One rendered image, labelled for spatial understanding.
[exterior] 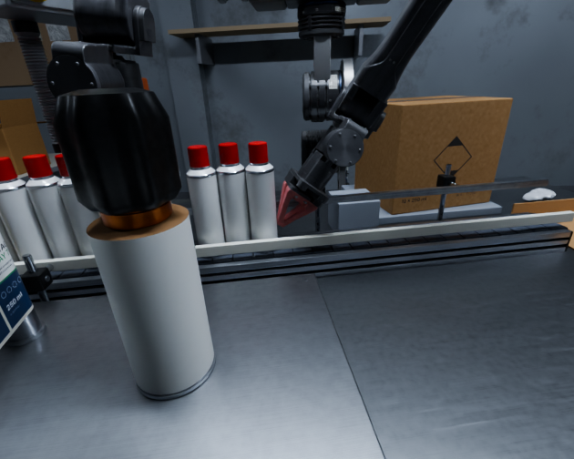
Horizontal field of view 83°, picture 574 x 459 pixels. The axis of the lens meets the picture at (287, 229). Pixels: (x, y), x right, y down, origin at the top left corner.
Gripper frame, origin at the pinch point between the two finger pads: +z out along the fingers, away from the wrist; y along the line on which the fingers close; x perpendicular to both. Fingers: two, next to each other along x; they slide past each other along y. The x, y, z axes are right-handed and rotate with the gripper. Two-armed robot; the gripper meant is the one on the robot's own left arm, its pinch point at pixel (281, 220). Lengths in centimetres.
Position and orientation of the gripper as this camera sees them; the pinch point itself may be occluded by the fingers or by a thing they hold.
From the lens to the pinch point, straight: 62.4
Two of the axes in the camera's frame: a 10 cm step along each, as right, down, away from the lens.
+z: -5.7, 7.8, 2.4
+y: 1.5, 3.9, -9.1
